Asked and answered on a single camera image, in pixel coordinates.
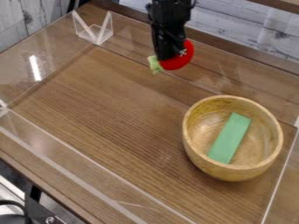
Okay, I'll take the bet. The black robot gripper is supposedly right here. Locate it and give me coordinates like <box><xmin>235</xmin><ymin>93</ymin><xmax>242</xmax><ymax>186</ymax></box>
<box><xmin>146</xmin><ymin>0</ymin><xmax>195</xmax><ymax>60</ymax></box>

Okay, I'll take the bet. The red plush fruit green stem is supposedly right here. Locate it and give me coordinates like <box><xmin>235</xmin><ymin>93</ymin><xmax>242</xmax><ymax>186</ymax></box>
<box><xmin>147</xmin><ymin>39</ymin><xmax>195</xmax><ymax>74</ymax></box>

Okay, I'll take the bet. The wooden bowl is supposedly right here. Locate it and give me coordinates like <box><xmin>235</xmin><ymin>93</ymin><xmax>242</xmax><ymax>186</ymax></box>
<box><xmin>182</xmin><ymin>95</ymin><xmax>285</xmax><ymax>182</ymax></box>

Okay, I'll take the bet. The green rectangular block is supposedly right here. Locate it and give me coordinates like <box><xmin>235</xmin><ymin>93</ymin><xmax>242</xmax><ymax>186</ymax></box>
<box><xmin>207</xmin><ymin>113</ymin><xmax>251</xmax><ymax>164</ymax></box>

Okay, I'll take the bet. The clear acrylic tray wall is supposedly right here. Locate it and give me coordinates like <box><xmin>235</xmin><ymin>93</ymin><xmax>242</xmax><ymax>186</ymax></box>
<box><xmin>0</xmin><ymin>3</ymin><xmax>299</xmax><ymax>224</ymax></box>

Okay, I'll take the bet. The black table leg bracket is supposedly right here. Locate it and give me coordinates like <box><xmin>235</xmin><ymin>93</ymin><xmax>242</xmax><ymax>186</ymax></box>
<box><xmin>24</xmin><ymin>185</ymin><xmax>67</xmax><ymax>224</ymax></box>

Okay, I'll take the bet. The black cable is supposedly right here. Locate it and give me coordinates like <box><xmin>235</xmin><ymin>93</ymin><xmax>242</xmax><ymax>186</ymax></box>
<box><xmin>0</xmin><ymin>199</ymin><xmax>34</xmax><ymax>224</ymax></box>

